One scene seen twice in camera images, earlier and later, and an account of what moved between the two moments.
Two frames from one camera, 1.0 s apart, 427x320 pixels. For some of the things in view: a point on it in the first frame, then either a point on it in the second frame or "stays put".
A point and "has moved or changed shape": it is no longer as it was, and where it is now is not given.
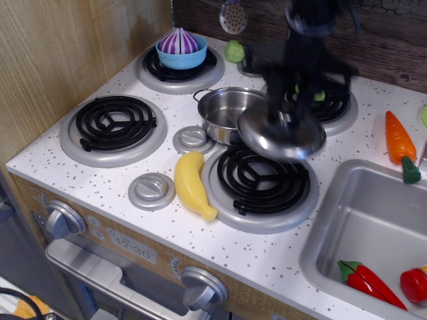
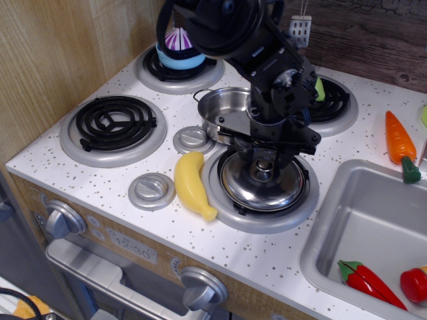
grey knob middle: x=192 y=139 stays put
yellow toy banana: x=187 y=167 stays put
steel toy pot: x=219 y=109 stays put
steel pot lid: x=281 y=131 has moved or changed shape
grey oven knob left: x=63 y=219 stays put
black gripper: x=309 y=63 → x=289 y=133
